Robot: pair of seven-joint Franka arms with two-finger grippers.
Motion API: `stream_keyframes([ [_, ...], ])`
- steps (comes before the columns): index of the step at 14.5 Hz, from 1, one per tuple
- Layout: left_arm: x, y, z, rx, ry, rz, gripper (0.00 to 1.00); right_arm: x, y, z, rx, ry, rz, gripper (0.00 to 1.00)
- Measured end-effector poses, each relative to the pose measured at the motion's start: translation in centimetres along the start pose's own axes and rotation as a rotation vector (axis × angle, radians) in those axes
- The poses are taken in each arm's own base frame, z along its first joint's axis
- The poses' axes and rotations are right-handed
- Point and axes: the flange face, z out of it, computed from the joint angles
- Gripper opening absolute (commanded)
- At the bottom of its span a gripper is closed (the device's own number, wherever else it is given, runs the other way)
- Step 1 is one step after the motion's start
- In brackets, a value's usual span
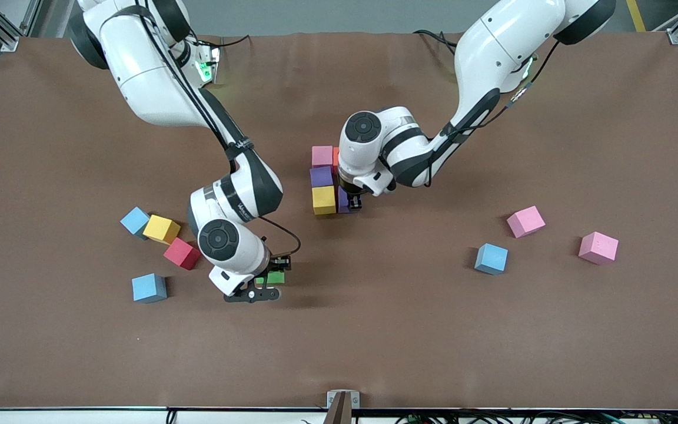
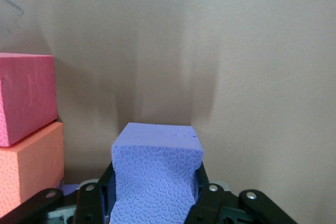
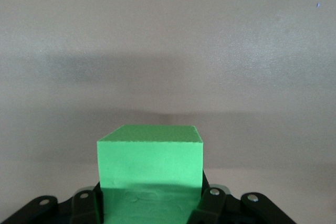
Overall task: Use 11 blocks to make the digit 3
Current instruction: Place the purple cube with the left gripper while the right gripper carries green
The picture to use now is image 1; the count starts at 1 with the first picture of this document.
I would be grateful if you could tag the orange foam cube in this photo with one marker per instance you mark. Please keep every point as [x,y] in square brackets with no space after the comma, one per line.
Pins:
[335,157]

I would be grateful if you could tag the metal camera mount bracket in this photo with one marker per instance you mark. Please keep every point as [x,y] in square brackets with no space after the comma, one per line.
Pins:
[343,406]

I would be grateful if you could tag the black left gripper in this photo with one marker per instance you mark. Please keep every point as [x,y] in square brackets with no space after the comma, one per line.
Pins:
[353,192]

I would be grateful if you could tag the green foam cube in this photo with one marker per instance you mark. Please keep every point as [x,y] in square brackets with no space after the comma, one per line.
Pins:
[273,278]

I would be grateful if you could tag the yellow foam cube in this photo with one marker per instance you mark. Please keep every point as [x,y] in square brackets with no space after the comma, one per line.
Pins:
[323,200]
[161,228]

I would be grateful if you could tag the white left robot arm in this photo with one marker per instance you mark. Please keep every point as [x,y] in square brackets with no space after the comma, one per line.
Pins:
[504,41]

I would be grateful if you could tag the brown table mat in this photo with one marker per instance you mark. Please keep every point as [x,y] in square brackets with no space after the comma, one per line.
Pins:
[398,341]

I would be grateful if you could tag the red foam cube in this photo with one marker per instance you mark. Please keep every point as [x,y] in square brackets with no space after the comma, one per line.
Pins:
[182,253]

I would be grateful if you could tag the blue foam cube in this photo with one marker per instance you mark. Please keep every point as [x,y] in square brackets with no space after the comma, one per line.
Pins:
[491,258]
[149,287]
[134,219]

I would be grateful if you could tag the pink foam cube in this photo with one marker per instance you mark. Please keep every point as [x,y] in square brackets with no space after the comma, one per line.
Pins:
[525,221]
[322,156]
[598,247]

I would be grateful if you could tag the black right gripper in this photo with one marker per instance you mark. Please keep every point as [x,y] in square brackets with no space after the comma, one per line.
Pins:
[278,264]

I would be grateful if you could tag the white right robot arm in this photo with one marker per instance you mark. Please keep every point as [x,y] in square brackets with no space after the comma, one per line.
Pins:
[150,76]

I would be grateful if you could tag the purple foam cube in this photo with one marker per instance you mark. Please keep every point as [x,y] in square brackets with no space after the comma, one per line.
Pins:
[321,176]
[343,201]

